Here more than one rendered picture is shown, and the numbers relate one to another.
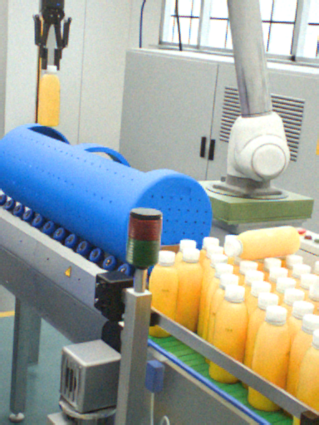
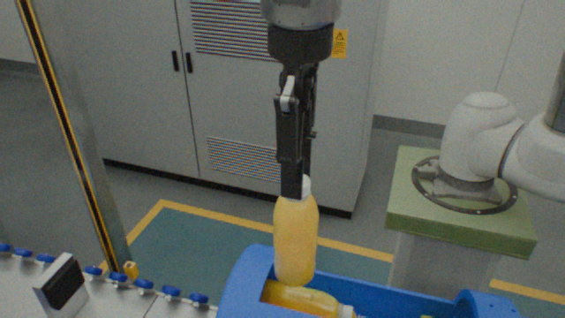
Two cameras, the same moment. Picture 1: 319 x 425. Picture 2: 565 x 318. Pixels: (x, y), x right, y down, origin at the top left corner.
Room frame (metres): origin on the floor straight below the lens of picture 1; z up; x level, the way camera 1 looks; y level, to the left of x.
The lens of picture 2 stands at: (2.20, 0.70, 1.79)
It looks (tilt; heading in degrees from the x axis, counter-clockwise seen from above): 34 degrees down; 321
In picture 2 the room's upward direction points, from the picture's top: straight up
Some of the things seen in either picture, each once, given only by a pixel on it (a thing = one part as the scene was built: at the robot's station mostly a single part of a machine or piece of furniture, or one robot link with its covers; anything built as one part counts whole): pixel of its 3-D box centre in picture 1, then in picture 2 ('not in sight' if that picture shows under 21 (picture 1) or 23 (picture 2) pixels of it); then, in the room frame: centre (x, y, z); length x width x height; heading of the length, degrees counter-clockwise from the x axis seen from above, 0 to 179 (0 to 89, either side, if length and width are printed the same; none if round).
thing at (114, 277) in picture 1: (115, 295); not in sight; (1.75, 0.09, 0.95); 0.10 x 0.07 x 0.10; 125
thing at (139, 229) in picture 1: (144, 227); not in sight; (1.38, 0.02, 1.23); 0.06 x 0.06 x 0.04
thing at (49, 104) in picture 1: (49, 98); (295, 233); (2.55, 0.40, 1.33); 0.07 x 0.07 x 0.18
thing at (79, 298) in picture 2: not in sight; (65, 292); (2.99, 0.72, 1.00); 0.10 x 0.04 x 0.15; 125
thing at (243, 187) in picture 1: (243, 182); (457, 173); (2.63, -0.29, 1.09); 0.22 x 0.18 x 0.06; 38
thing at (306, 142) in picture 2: (56, 59); (300, 158); (2.56, 0.38, 1.46); 0.03 x 0.01 x 0.07; 35
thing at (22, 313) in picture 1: (20, 346); not in sight; (2.80, 0.50, 0.31); 0.06 x 0.06 x 0.63; 35
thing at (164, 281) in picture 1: (162, 296); not in sight; (1.66, -0.03, 0.99); 0.07 x 0.07 x 0.18
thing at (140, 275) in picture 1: (142, 251); not in sight; (1.38, 0.02, 1.18); 0.06 x 0.06 x 0.16
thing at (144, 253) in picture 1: (143, 249); not in sight; (1.38, 0.02, 1.18); 0.06 x 0.06 x 0.05
